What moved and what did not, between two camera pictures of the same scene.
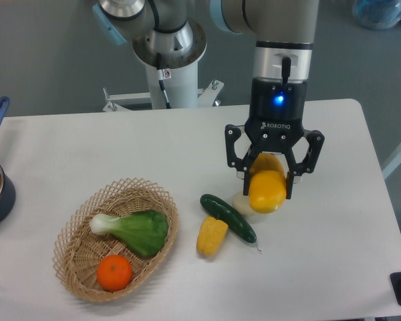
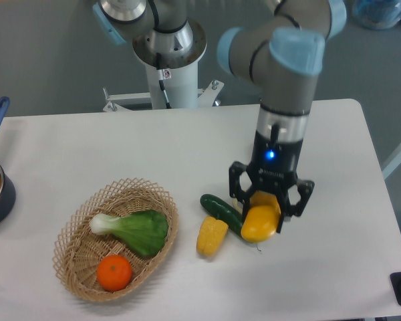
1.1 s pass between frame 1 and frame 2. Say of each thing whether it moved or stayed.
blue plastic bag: stayed
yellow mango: moved
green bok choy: stayed
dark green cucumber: stayed
